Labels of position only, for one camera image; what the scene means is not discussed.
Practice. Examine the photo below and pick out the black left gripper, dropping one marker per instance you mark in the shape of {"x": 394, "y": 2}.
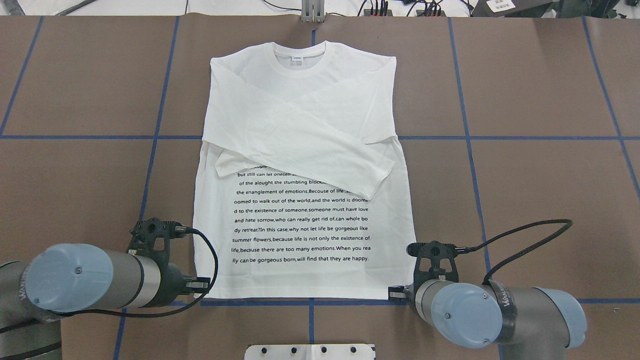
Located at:
{"x": 175, "y": 280}

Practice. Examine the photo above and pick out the black power strip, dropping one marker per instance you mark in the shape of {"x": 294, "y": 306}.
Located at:
{"x": 377, "y": 8}
{"x": 430, "y": 9}

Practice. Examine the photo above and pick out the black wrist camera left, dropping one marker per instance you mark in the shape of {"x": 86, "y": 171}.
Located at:
{"x": 152, "y": 237}

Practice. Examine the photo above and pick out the dark box with label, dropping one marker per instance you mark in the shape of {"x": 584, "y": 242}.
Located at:
{"x": 512, "y": 8}

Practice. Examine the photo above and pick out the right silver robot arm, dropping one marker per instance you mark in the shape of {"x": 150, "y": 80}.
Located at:
{"x": 530, "y": 323}

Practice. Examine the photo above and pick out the grey aluminium frame post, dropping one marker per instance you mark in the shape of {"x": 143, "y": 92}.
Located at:
{"x": 313, "y": 11}

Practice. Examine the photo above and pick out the white long-sleeve printed shirt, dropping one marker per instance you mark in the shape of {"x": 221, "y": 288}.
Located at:
{"x": 302, "y": 184}

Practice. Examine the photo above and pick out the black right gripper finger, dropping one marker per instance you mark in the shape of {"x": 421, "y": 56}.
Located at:
{"x": 399, "y": 293}

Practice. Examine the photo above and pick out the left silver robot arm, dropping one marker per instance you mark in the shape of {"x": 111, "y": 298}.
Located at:
{"x": 72, "y": 279}

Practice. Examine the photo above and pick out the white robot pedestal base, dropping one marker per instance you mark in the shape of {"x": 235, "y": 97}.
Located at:
{"x": 336, "y": 351}

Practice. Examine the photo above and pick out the black power strip right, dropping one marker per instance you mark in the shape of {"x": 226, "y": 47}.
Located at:
{"x": 430, "y": 9}

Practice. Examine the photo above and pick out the black power strip left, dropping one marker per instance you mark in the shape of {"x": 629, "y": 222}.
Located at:
{"x": 377, "y": 8}

